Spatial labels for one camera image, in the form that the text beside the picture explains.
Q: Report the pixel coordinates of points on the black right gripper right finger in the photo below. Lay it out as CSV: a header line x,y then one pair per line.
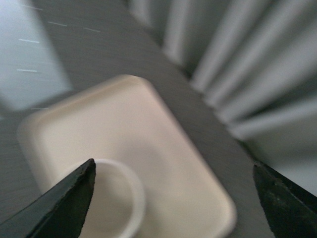
x,y
290,210

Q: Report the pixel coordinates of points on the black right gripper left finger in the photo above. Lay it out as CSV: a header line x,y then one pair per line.
x,y
60,212

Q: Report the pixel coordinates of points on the white mug black handle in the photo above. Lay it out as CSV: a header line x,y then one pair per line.
x,y
118,205

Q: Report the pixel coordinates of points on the cream rectangular plastic tray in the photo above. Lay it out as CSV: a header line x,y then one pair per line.
x,y
124,119

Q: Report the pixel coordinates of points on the grey pleated curtain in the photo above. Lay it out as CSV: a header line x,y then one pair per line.
x,y
254,62

